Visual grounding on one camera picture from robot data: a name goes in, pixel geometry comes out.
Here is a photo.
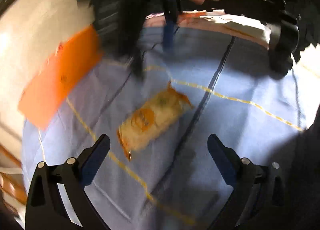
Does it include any yellow orange snack packet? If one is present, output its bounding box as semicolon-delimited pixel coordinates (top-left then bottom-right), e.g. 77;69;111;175
117;82;193;160

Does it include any orange storage box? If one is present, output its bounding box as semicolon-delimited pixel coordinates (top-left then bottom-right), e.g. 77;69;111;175
18;25;103;130

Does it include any light blue striped tablecloth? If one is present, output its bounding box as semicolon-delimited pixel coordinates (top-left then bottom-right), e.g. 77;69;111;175
22;28;309;229

